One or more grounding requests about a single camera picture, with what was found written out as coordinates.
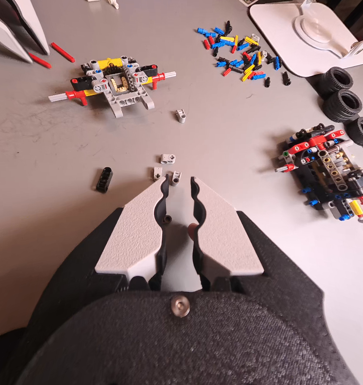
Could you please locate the grey lego connector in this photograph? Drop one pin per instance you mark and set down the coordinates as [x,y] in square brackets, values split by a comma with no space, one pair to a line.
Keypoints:
[180,116]
[168,158]
[157,173]
[176,178]

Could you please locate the white stand base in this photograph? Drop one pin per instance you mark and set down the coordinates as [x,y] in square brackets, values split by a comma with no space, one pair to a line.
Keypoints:
[277,36]

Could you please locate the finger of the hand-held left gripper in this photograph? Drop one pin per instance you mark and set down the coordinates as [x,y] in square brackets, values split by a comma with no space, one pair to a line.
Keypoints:
[34,24]
[9,39]

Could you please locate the red lego axle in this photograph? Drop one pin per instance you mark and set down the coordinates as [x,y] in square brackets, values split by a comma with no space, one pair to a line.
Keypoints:
[41,61]
[62,52]

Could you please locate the pile of coloured lego pins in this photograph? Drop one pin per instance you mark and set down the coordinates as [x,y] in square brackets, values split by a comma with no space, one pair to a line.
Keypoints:
[226,39]

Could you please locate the black short lego beam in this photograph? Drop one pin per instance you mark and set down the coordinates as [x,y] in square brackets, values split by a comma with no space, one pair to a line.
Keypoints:
[104,180]

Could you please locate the black red lego chassis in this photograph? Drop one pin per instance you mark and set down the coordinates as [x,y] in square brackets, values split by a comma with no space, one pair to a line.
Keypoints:
[326,168]

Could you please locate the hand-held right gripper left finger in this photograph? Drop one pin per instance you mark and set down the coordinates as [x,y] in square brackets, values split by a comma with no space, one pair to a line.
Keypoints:
[130,228]

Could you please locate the yellow grey lego gear assembly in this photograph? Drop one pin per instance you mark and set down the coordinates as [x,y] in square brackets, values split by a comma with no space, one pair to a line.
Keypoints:
[130,96]

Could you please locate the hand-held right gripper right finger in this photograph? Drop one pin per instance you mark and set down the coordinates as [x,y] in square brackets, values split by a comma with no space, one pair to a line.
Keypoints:
[226,231]

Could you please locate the dark small lego pin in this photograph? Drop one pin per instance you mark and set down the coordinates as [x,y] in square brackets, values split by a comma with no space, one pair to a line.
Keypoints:
[167,219]

